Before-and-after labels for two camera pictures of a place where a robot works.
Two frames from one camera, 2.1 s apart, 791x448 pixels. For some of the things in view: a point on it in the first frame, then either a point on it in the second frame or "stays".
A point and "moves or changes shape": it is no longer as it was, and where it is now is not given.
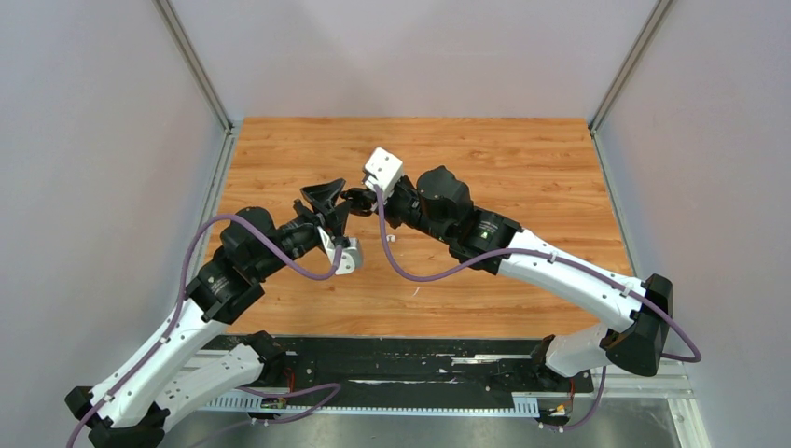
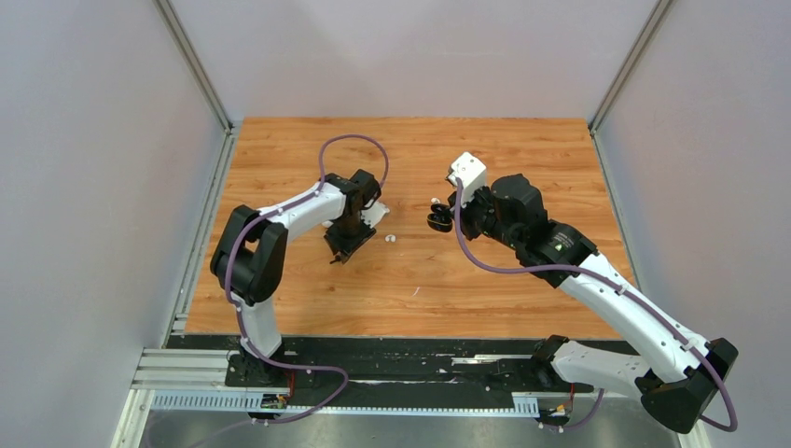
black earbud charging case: x=360 y=201 moves or changes shape
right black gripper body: x=402 y=206 to x=477 y=217
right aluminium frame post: x=630 y=64 stays
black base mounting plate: x=410 y=367 stays
